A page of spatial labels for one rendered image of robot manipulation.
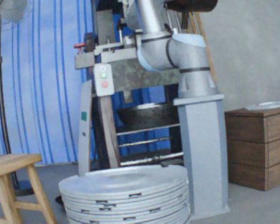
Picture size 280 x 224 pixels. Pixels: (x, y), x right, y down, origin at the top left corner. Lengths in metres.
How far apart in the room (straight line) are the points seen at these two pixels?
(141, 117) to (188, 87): 0.73
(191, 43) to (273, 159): 0.61
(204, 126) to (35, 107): 2.13
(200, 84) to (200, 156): 0.24
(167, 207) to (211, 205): 0.71
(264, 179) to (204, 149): 0.38
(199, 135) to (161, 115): 0.73
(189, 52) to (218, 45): 2.22
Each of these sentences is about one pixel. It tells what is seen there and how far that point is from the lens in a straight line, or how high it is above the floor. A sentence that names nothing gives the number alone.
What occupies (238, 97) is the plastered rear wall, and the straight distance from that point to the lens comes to 3.77.
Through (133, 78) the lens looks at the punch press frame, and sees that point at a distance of 2.10.
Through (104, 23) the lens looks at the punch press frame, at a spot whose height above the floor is 0.91.
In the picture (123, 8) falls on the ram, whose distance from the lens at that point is 2.31.
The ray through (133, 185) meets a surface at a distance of 0.91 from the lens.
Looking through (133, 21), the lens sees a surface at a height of 0.83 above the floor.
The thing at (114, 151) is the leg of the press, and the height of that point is 0.25.
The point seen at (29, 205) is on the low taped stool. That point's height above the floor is 0.12.
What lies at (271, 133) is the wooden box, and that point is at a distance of 1.71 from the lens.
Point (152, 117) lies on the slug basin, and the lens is 2.21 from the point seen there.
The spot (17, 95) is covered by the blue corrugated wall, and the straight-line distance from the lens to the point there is 3.44.
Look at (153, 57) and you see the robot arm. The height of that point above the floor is 0.61.
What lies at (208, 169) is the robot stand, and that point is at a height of 0.20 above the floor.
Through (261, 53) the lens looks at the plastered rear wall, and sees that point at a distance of 3.93.
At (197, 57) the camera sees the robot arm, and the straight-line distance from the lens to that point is 1.52.
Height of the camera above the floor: 0.51
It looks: 3 degrees down
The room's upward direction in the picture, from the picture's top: 8 degrees counter-clockwise
